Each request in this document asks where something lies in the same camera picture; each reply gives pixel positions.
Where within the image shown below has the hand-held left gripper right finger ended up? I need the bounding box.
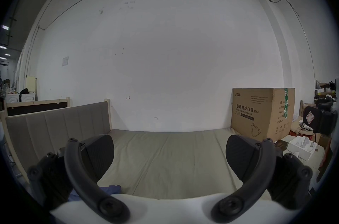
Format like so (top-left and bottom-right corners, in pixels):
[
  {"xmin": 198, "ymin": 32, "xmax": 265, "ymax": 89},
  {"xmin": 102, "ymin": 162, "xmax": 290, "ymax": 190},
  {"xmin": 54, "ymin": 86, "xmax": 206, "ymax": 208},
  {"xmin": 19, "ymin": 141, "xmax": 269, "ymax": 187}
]
[{"xmin": 211, "ymin": 134, "xmax": 313, "ymax": 223}]

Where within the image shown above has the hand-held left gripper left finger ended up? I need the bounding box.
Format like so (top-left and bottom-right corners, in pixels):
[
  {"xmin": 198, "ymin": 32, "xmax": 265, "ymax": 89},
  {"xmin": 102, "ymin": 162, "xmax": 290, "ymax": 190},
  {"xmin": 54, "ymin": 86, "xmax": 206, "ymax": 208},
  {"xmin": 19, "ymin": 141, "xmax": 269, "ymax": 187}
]
[{"xmin": 28, "ymin": 134, "xmax": 131, "ymax": 223}]

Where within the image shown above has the dark blue garment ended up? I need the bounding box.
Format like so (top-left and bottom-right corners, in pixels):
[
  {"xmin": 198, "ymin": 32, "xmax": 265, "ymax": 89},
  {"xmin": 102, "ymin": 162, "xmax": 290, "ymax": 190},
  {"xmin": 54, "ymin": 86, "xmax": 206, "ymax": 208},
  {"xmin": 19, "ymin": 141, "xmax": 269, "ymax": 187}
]
[{"xmin": 67, "ymin": 184, "xmax": 122, "ymax": 202}]

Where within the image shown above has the white tissue box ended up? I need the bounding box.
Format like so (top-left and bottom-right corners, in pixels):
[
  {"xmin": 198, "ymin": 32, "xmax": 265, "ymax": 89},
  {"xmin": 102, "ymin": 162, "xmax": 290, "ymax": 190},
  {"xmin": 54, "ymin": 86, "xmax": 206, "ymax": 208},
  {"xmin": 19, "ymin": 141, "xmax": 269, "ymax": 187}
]
[{"xmin": 287, "ymin": 136, "xmax": 318, "ymax": 161}]

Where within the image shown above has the grey padded headboard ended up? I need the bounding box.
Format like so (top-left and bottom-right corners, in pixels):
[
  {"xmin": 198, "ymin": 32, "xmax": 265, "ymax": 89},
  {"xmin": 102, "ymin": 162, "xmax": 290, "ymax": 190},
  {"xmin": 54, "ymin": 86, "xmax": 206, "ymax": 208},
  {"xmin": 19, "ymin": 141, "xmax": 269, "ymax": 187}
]
[{"xmin": 5, "ymin": 101, "xmax": 112, "ymax": 174}]

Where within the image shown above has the brown cardboard carton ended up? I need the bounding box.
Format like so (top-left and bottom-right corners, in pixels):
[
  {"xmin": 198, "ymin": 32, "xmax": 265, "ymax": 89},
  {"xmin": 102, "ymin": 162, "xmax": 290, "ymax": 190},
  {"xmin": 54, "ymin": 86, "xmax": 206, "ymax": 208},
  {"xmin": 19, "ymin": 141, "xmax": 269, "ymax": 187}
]
[{"xmin": 230, "ymin": 87, "xmax": 296, "ymax": 142}]

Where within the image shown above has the wooden framed black headboard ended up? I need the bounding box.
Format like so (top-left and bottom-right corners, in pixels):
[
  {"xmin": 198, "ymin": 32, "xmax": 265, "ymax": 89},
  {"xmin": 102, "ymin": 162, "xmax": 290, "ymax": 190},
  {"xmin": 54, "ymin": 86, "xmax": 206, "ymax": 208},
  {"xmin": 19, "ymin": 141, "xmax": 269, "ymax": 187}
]
[{"xmin": 4, "ymin": 97, "xmax": 70, "ymax": 117}]

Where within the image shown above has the black office chair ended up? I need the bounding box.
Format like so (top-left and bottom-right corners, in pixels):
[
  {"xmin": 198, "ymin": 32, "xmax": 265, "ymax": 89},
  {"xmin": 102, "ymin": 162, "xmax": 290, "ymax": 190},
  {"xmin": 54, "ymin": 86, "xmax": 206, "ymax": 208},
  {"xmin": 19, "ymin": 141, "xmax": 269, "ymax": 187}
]
[{"xmin": 303, "ymin": 96, "xmax": 339, "ymax": 182}]

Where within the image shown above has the bed with beige sheet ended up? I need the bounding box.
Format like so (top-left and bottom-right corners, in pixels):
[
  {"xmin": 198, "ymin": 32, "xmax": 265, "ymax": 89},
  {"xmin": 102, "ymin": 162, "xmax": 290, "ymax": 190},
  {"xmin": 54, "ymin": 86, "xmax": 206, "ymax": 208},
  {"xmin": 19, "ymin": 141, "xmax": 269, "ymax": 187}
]
[{"xmin": 1, "ymin": 128, "xmax": 276, "ymax": 201}]

